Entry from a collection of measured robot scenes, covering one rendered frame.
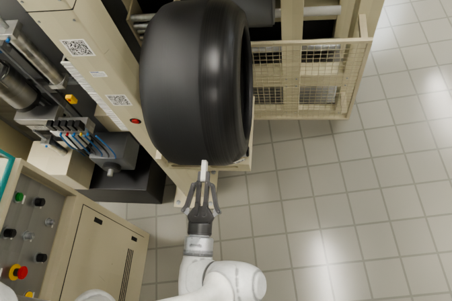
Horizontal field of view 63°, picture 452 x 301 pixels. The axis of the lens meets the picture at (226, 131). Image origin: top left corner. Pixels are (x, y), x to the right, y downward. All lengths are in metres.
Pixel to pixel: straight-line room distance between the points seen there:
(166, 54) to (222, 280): 0.63
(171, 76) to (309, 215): 1.50
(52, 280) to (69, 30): 0.95
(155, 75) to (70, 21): 0.26
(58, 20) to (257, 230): 1.68
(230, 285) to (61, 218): 0.88
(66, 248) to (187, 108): 0.83
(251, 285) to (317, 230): 1.36
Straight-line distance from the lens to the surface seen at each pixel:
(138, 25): 1.66
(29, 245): 1.54
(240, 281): 1.02
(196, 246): 1.15
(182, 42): 1.11
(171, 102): 1.09
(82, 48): 1.16
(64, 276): 1.67
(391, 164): 2.53
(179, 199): 2.46
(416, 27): 3.15
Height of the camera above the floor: 2.28
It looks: 62 degrees down
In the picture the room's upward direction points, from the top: 19 degrees counter-clockwise
